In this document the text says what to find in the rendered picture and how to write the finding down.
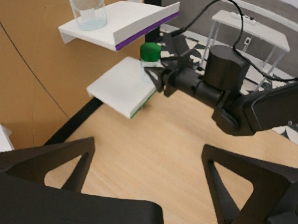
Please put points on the tan wooden wall panel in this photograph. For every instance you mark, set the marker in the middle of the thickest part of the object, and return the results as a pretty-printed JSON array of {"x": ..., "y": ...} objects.
[{"x": 44, "y": 73}]

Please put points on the white bottle with green cap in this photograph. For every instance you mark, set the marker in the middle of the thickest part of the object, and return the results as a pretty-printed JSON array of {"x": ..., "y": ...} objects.
[{"x": 150, "y": 54}]

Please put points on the clear glass bottle with blue cap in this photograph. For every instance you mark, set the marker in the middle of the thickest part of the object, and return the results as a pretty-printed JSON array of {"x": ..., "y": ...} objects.
[{"x": 89, "y": 14}]

